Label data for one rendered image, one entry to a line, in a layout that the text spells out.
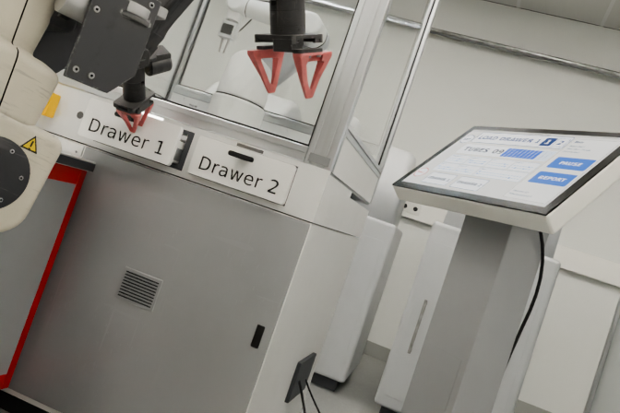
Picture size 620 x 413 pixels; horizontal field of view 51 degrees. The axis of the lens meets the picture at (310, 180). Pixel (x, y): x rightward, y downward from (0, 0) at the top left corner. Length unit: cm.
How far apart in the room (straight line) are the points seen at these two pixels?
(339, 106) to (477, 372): 75
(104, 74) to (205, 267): 91
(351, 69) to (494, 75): 336
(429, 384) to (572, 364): 338
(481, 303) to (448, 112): 358
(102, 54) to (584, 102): 436
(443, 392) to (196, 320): 68
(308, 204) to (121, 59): 85
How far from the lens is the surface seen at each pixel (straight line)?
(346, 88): 177
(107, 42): 101
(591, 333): 493
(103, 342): 194
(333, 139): 175
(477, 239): 158
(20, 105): 99
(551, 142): 160
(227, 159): 179
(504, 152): 163
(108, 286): 193
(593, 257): 487
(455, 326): 157
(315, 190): 173
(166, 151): 178
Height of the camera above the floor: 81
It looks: 3 degrees up
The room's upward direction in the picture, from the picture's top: 19 degrees clockwise
